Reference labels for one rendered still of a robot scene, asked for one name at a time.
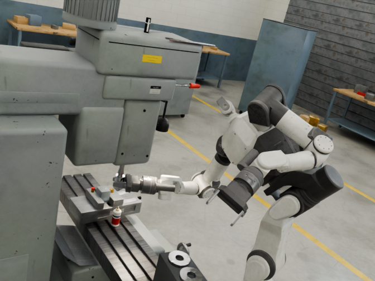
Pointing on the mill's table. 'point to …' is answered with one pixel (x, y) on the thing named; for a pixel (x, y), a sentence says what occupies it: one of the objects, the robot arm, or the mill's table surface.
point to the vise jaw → (115, 198)
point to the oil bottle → (116, 217)
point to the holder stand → (177, 267)
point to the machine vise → (101, 207)
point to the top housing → (138, 52)
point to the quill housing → (137, 131)
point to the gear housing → (138, 88)
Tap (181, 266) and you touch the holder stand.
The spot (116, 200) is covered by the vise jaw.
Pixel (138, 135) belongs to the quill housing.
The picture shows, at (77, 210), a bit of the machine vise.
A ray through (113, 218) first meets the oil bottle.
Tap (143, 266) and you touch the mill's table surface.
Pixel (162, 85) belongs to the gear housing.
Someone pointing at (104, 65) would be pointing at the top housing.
